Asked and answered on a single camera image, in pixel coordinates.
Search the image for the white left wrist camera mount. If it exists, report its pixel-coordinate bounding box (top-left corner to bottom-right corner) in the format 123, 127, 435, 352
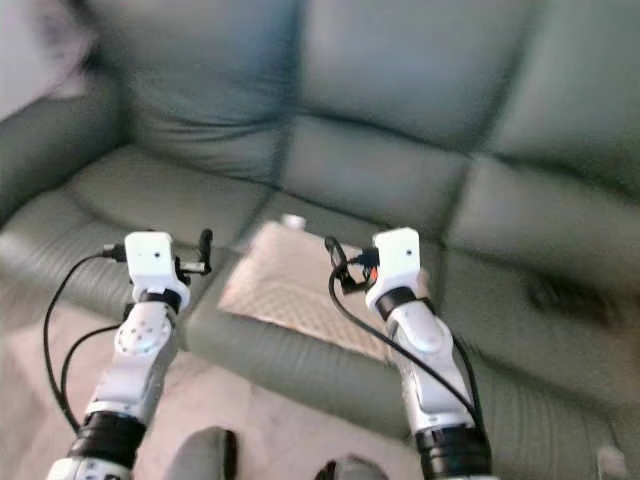
123, 230, 189, 309

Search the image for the beige dotted pillow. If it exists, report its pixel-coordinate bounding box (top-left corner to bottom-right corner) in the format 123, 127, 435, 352
218, 220, 431, 361

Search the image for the pale pink cloth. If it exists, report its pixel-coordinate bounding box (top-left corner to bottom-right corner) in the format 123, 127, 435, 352
32, 0, 96, 96

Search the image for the grey left robot leg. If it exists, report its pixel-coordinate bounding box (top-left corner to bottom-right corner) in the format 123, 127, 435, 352
165, 428, 239, 480

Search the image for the grey-green leather sofa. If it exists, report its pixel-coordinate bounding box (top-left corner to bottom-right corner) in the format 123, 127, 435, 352
0, 0, 640, 480

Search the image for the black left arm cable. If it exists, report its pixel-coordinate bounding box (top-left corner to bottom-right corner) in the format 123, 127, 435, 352
43, 243, 129, 433
59, 322, 123, 427

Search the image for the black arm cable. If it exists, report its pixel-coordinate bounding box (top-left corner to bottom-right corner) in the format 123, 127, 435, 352
43, 243, 129, 433
323, 235, 486, 426
59, 322, 123, 427

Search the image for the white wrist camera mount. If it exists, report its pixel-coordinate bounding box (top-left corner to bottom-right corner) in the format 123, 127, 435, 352
364, 227, 423, 309
123, 230, 189, 309

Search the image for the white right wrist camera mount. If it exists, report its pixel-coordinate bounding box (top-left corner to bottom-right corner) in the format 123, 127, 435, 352
364, 227, 423, 309

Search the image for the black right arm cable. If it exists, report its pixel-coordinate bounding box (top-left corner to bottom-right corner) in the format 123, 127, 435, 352
323, 235, 486, 426

